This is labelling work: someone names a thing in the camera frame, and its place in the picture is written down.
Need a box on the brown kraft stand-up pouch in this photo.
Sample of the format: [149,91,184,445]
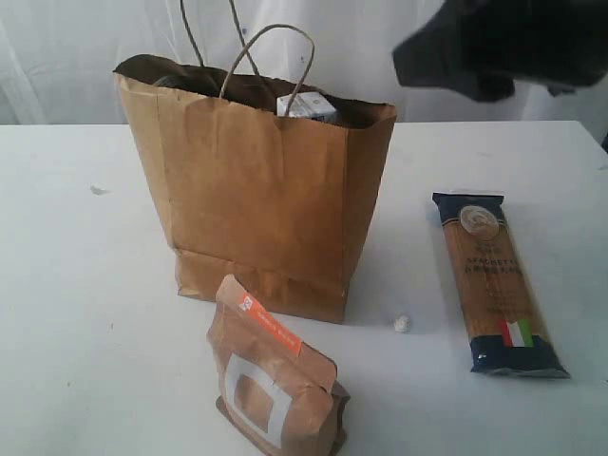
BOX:
[207,275,350,455]

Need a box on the small white blue carton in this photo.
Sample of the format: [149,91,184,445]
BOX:
[276,91,337,123]

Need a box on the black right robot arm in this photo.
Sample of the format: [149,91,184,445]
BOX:
[391,1,607,103]

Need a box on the dark can with pull-tab lid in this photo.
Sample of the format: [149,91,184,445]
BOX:
[153,74,183,89]

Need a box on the spaghetti packet with Italian flag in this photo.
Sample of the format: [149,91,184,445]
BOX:
[432,192,570,378]

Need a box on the brown paper shopping bag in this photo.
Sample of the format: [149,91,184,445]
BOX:
[115,54,396,323]

